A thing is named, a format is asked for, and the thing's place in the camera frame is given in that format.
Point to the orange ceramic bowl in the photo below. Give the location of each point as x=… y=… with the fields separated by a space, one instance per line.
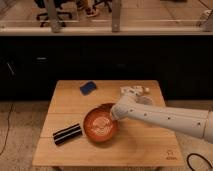
x=98 y=125

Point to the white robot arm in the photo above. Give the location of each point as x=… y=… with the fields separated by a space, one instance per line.
x=195 y=123

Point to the blue sponge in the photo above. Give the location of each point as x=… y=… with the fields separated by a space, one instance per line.
x=88 y=87

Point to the white dice cluster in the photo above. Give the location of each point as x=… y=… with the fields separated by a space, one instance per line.
x=137 y=90

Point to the wooden table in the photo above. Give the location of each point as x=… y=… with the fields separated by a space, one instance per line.
x=130 y=144

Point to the black office chair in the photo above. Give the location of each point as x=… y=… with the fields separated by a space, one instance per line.
x=59 y=10

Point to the grey metal post centre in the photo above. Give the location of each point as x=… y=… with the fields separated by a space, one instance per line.
x=116 y=12

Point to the grey metal post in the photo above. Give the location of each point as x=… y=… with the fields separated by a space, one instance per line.
x=116 y=12
x=52 y=14

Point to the grey metal post left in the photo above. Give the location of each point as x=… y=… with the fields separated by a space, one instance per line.
x=52 y=14

